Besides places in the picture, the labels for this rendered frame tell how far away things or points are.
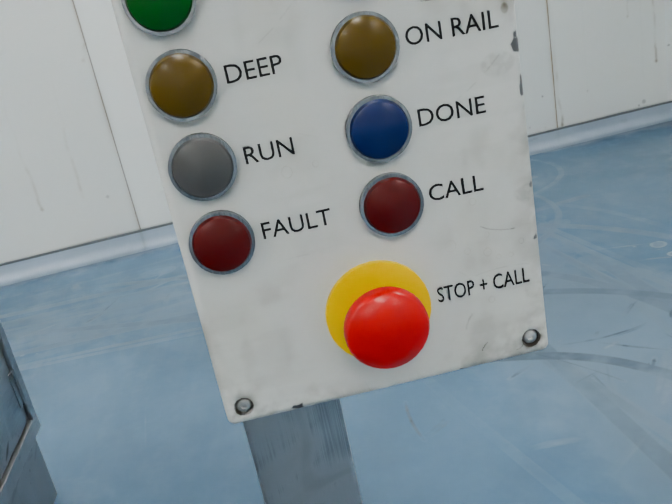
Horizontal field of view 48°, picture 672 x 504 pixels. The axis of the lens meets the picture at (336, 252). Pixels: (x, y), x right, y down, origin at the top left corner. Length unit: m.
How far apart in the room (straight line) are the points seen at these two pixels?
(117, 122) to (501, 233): 3.59
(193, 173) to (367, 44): 0.09
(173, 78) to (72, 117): 3.60
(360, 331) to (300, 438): 0.14
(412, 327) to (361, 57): 0.12
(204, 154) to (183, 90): 0.03
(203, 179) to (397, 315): 0.10
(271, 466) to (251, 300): 0.15
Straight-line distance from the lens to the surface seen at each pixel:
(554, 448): 1.93
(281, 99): 0.33
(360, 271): 0.36
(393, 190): 0.34
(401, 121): 0.34
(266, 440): 0.47
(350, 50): 0.33
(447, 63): 0.35
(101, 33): 3.87
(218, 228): 0.34
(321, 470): 0.48
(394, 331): 0.34
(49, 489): 2.19
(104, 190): 3.97
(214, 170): 0.33
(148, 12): 0.33
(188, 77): 0.33
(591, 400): 2.09
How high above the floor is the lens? 1.15
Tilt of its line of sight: 20 degrees down
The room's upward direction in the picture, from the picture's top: 11 degrees counter-clockwise
